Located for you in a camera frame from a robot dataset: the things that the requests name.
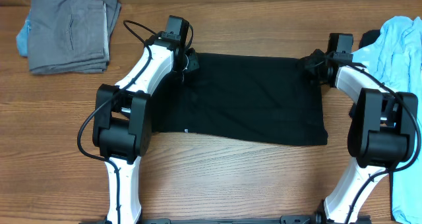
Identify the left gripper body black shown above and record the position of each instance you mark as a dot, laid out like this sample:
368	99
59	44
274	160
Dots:
193	60

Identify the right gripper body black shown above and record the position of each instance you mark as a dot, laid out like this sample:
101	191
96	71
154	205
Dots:
314	65

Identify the black polo shirt with logo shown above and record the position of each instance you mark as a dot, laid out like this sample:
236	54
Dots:
259	99

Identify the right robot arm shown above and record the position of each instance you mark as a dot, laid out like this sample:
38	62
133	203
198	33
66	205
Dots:
384	136

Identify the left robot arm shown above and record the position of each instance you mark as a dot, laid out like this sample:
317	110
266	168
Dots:
123	115

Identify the black garment under blue shirt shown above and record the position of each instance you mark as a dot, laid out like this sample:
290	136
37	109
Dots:
367	39

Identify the light blue t-shirt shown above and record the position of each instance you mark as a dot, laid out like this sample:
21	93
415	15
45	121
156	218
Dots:
395	59

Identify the folded grey trousers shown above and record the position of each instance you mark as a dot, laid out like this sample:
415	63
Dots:
71	35

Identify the folded blue garment under trousers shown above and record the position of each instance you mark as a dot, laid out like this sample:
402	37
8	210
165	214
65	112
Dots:
22	38

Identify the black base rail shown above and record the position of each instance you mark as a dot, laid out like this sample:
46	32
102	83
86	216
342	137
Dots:
224	221

